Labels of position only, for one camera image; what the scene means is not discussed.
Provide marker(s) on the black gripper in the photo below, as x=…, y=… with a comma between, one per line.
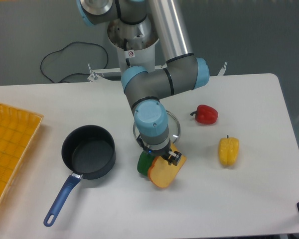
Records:
x=162, y=149

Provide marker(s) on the toy bread slice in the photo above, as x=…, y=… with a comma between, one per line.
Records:
x=161, y=173

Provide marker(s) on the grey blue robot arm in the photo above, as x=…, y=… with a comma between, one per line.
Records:
x=157, y=62

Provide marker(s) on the green toy bell pepper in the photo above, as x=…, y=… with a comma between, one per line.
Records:
x=144, y=163

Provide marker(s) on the glass lid blue knob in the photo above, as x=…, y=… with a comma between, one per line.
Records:
x=174, y=127

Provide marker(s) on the red toy bell pepper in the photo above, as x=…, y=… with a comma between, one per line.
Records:
x=205, y=114

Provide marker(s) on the yellow toy bell pepper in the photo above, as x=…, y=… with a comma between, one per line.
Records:
x=228, y=150

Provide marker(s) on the yellow plastic basket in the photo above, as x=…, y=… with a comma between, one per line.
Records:
x=17, y=129

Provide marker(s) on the dark saucepan blue handle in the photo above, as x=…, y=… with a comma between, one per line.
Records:
x=89, y=152

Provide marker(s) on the white metal bracket right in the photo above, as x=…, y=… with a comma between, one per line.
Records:
x=222, y=71

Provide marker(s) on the white metal bracket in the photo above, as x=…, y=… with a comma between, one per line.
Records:
x=112, y=74
x=222, y=71

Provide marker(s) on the white metal bracket left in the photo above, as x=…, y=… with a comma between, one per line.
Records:
x=112, y=74

